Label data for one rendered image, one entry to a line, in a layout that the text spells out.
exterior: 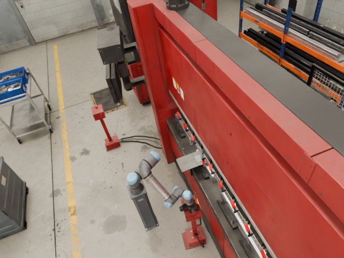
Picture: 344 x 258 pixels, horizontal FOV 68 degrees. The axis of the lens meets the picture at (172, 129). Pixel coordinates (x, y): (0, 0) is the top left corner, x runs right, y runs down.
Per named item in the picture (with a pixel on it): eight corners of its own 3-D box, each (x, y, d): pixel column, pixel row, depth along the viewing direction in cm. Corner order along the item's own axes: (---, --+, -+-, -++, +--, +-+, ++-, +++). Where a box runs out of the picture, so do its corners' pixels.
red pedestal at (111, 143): (104, 144, 440) (87, 106, 383) (118, 138, 444) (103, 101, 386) (106, 151, 426) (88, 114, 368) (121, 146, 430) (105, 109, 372)
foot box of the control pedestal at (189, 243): (181, 233, 311) (180, 229, 303) (200, 228, 313) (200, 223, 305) (185, 250, 297) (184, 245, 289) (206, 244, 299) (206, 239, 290)
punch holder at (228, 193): (222, 190, 222) (223, 179, 211) (232, 187, 223) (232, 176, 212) (231, 205, 212) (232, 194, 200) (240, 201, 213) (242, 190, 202)
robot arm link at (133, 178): (126, 185, 267) (123, 177, 257) (135, 176, 273) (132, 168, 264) (134, 191, 260) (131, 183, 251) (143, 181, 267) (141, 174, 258)
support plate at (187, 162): (175, 159, 267) (175, 158, 267) (198, 151, 272) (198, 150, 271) (181, 172, 255) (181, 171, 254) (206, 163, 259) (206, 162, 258)
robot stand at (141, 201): (145, 231, 319) (130, 199, 266) (142, 219, 332) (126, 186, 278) (159, 225, 322) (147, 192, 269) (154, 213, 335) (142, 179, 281)
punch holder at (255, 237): (248, 232, 194) (250, 222, 183) (258, 228, 195) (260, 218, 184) (259, 251, 183) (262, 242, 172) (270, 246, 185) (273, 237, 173)
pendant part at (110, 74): (113, 84, 341) (105, 60, 316) (122, 82, 342) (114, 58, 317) (114, 104, 309) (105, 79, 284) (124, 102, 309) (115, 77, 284)
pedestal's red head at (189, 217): (181, 204, 266) (179, 195, 254) (196, 200, 267) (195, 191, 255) (186, 222, 252) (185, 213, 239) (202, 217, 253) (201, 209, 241)
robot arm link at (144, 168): (135, 167, 217) (172, 209, 222) (144, 159, 223) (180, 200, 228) (131, 169, 227) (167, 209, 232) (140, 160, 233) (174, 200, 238)
